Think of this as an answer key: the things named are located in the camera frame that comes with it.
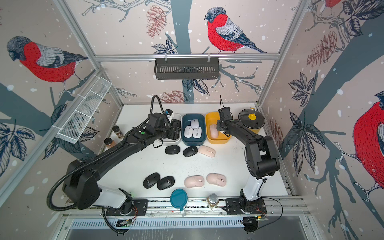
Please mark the teal round lid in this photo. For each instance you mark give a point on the teal round lid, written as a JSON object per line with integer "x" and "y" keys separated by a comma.
{"x": 178, "y": 200}

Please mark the spice jar dark lid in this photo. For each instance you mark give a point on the spice jar dark lid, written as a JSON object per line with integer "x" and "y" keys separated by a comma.
{"x": 118, "y": 132}

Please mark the white mouse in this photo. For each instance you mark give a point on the white mouse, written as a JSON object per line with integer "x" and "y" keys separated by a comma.
{"x": 197, "y": 132}
{"x": 195, "y": 123}
{"x": 188, "y": 132}

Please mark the pink mouse top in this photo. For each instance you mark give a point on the pink mouse top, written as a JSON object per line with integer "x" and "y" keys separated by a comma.
{"x": 207, "y": 151}

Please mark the white wire mesh shelf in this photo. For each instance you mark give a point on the white wire mesh shelf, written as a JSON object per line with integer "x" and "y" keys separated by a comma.
{"x": 76, "y": 124}

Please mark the teal storage box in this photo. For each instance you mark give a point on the teal storage box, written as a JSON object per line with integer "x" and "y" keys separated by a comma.
{"x": 186, "y": 121}

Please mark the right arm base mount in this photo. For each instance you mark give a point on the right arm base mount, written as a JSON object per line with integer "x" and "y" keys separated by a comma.
{"x": 242, "y": 206}

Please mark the glass lid yellow knob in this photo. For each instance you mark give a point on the glass lid yellow knob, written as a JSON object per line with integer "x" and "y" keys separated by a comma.
{"x": 251, "y": 118}

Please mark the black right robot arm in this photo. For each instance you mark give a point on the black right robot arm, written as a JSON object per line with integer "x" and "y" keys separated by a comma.
{"x": 261, "y": 154}

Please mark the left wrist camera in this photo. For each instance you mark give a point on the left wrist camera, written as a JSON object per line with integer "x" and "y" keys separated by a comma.
{"x": 168, "y": 112}

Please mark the black mouse small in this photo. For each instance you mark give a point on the black mouse small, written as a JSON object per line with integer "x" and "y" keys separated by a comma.
{"x": 176, "y": 135}

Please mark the black hanging wire basket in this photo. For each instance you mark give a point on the black hanging wire basket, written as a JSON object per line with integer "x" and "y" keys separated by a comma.
{"x": 187, "y": 68}

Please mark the white storage box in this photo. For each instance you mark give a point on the white storage box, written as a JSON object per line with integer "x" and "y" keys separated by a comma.
{"x": 169, "y": 142}

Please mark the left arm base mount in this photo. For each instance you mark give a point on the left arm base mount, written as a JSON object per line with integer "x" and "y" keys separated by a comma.
{"x": 132, "y": 207}

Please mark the glass jar silver lid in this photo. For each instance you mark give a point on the glass jar silver lid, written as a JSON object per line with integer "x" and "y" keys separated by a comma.
{"x": 212, "y": 201}

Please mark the yellow pot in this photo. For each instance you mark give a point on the yellow pot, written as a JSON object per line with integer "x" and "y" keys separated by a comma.
{"x": 252, "y": 126}

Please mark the spice jar brown contents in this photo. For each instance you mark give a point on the spice jar brown contents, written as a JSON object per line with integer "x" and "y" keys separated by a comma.
{"x": 109, "y": 143}

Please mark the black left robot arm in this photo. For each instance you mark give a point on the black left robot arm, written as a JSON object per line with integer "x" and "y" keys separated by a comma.
{"x": 80, "y": 183}

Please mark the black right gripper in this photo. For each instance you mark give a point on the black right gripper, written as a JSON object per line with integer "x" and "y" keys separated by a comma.
{"x": 219, "y": 125}

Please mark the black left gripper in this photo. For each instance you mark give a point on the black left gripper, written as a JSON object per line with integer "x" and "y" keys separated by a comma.
{"x": 169, "y": 136}

